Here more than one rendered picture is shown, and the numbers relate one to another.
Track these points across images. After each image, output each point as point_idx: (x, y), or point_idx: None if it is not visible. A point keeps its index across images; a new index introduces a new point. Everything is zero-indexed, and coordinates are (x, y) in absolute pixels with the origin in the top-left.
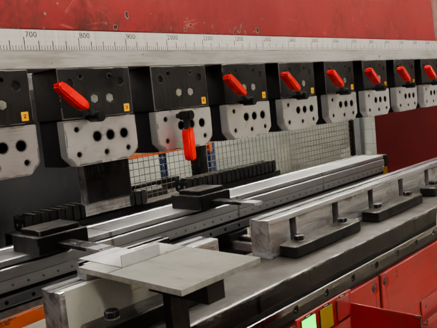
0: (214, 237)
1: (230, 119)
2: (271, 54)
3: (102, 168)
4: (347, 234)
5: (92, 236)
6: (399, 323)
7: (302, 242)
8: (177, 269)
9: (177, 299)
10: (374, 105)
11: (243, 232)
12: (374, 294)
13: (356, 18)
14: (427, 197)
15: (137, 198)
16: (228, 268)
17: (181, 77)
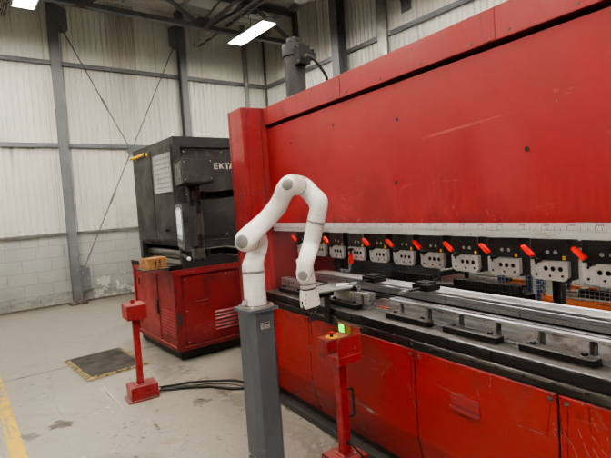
0: None
1: (370, 253)
2: (389, 230)
3: (342, 259)
4: (415, 323)
5: (385, 283)
6: (344, 342)
7: (391, 313)
8: (318, 288)
9: (325, 297)
10: (461, 264)
11: None
12: (409, 356)
13: (447, 211)
14: (516, 348)
15: (427, 278)
16: None
17: (355, 236)
